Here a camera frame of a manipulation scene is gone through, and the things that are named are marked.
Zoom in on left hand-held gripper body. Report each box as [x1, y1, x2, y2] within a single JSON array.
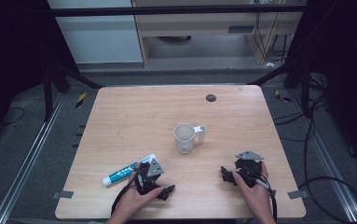
[[134, 157, 168, 197]]

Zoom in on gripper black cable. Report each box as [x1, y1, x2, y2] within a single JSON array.
[[250, 169, 279, 224], [110, 174, 144, 217]]

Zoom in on black curtain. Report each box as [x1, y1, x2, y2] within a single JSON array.
[[0, 0, 81, 150], [286, 0, 357, 174]]

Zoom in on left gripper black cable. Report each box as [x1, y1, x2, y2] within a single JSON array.
[[110, 174, 144, 217]]

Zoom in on grey metal table bracket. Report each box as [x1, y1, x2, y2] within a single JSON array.
[[287, 189, 310, 201], [52, 189, 75, 200]]

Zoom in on white cabinet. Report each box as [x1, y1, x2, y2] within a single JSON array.
[[47, 0, 144, 65]]

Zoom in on light wooden desk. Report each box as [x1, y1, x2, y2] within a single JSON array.
[[131, 0, 305, 69]]

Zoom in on black metal stand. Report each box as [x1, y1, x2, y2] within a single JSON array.
[[246, 61, 312, 118], [41, 61, 106, 123]]

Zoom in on person's left hand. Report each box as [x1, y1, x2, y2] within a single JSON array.
[[116, 161, 165, 218]]

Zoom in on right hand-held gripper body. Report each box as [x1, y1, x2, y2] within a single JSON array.
[[233, 150, 266, 189]]

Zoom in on black hanging desk cables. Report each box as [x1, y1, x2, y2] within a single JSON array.
[[253, 11, 289, 63]]

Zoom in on thin black floor cable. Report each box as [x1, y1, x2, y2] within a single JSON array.
[[0, 106, 26, 127]]

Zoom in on white and teal toothpaste tube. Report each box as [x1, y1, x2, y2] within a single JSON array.
[[102, 152, 158, 188]]

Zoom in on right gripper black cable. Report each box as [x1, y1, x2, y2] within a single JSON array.
[[250, 169, 279, 224]]

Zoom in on aluminium floor rail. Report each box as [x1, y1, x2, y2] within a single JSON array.
[[289, 90, 357, 223], [0, 92, 67, 224]]

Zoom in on black horizontal frame bar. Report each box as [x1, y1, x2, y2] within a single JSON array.
[[48, 4, 307, 18]]

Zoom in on person's right hand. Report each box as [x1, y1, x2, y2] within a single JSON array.
[[232, 161, 273, 217]]

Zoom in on yellow and black tape strip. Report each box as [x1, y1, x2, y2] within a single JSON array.
[[274, 89, 292, 104], [75, 91, 88, 109]]

